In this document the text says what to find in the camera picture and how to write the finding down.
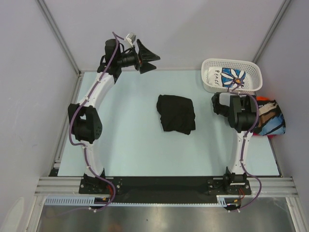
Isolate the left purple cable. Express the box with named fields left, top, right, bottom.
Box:
left=69, top=31, right=121, bottom=213

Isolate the red t-shirt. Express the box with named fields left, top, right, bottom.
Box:
left=253, top=133, right=276, bottom=139

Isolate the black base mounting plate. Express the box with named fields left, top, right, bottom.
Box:
left=79, top=176, right=252, bottom=204

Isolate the white plastic basket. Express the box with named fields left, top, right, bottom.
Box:
left=201, top=58, right=263, bottom=94

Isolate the white slotted cable duct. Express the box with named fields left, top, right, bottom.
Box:
left=44, top=195, right=239, bottom=207

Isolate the right aluminium corner post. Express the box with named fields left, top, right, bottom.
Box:
left=252, top=0, right=294, bottom=64

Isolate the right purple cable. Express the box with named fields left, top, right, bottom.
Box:
left=228, top=77, right=263, bottom=213

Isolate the left aluminium corner post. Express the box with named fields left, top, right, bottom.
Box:
left=35, top=0, right=81, bottom=75

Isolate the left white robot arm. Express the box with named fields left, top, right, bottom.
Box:
left=68, top=37, right=160, bottom=194

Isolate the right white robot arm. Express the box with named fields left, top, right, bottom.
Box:
left=211, top=92, right=259, bottom=195

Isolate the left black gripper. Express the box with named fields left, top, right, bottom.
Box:
left=116, top=40, right=159, bottom=74

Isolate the aluminium frame rail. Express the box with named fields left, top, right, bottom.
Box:
left=34, top=177, right=298, bottom=197

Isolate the aluminium corner post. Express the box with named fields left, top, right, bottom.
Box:
left=35, top=0, right=81, bottom=75
left=252, top=0, right=294, bottom=64

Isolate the black printed t-shirt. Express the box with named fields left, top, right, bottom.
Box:
left=156, top=95, right=196, bottom=135
left=253, top=99, right=286, bottom=136

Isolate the orange folded t-shirt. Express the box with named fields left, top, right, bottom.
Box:
left=256, top=96, right=270, bottom=101

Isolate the white daisy print t-shirt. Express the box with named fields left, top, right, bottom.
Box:
left=206, top=67, right=246, bottom=88

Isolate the purple cable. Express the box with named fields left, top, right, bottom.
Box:
left=69, top=31, right=121, bottom=213
left=228, top=77, right=263, bottom=213

